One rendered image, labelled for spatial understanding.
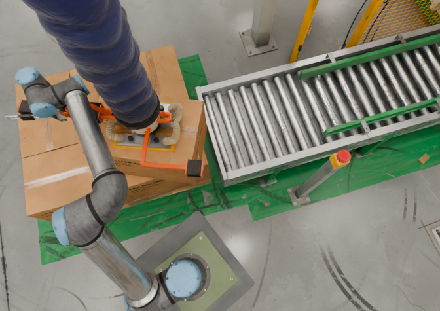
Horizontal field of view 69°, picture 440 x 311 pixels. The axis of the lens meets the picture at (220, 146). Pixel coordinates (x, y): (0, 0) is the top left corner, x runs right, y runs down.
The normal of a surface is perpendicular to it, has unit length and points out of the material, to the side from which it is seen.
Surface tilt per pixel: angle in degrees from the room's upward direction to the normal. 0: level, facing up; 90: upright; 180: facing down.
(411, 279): 0
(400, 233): 0
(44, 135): 0
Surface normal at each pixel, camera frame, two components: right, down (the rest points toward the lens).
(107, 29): 0.75, 0.44
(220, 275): 0.00, -0.36
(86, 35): 0.55, 0.66
